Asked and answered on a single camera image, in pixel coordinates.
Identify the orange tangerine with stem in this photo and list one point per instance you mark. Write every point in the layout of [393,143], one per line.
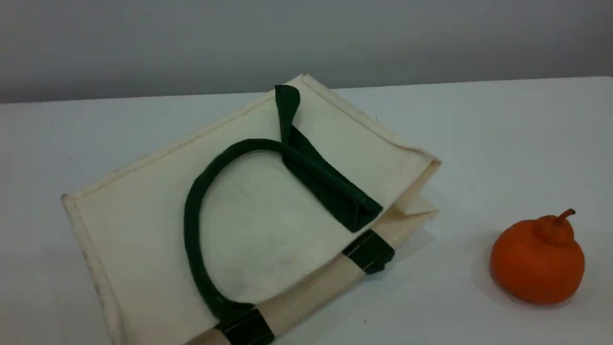
[536,263]

